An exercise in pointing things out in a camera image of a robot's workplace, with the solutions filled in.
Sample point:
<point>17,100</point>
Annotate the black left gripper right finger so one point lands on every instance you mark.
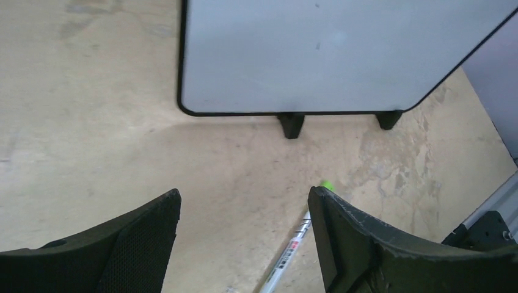
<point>360,253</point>

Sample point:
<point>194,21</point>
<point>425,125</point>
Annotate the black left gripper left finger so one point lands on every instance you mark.
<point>129,253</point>

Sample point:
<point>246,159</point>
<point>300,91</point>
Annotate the white green whiteboard marker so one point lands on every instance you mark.
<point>282,262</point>

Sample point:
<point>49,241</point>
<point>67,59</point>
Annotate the black-framed whiteboard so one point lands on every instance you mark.
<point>292,59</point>

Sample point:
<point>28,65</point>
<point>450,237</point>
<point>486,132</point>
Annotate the black aluminium base frame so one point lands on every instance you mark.
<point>492,225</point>

